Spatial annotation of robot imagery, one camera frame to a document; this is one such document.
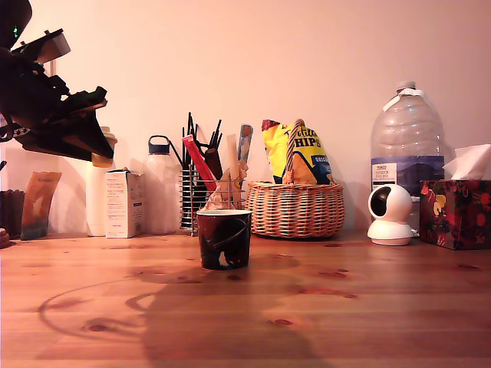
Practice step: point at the white bottle with tan cap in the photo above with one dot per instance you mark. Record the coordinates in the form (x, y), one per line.
(95, 199)

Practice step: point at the crumpled pale paper wrapper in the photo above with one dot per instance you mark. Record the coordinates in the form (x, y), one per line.
(218, 199)

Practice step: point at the pale camera box on bracket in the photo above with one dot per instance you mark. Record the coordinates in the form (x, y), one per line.
(57, 48)

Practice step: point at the pale wooden spatula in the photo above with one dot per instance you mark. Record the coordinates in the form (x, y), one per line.
(232, 161)

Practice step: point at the orange standing pouch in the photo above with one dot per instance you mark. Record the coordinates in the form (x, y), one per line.
(40, 207)

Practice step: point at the small white round camera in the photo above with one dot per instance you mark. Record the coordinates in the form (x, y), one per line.
(395, 207)

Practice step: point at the white carton box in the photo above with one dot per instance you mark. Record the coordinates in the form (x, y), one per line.
(124, 203)

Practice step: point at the red stick packet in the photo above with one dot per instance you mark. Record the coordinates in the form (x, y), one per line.
(197, 163)

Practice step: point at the dark printed coffee cup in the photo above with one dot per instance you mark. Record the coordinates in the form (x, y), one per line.
(224, 241)

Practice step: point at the blue and orange packet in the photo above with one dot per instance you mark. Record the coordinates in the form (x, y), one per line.
(244, 142)

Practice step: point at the yellow chips bag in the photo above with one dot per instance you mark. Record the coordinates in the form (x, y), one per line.
(307, 157)

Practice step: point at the dark floral tissue box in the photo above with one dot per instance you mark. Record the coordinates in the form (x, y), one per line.
(456, 211)

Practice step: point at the small brown lumpy object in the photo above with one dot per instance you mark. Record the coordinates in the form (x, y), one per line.
(4, 238)

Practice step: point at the large clear water bottle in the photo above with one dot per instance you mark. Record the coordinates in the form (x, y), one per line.
(406, 134)

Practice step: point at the white tissue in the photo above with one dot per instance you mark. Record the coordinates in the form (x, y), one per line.
(470, 163)

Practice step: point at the dark brown ribbed container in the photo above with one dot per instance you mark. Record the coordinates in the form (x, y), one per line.
(11, 211)

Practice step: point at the clear bottle with blue lid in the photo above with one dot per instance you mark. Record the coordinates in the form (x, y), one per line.
(161, 191)

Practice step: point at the brown wooden pestle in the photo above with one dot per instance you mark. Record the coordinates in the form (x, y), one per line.
(213, 163)

